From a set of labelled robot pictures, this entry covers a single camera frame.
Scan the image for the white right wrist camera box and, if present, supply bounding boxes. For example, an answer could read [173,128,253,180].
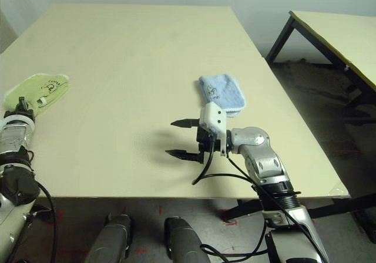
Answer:
[199,102,229,157]

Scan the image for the black table leg bar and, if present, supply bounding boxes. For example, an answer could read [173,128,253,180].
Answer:
[223,192,376,221]

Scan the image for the folded light blue towel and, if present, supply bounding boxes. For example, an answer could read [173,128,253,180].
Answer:
[194,73,247,119]

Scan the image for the green towel with white trim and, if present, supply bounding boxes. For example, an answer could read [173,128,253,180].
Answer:
[3,73,71,117]

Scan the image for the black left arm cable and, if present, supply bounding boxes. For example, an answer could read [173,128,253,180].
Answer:
[8,148,57,263]

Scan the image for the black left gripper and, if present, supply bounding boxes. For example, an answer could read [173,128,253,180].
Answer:
[13,96,35,117]

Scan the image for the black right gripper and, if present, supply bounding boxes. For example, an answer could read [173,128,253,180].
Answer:
[164,118,221,164]

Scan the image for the grey left robot leg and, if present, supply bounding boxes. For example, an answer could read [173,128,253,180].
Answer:
[85,213,133,263]

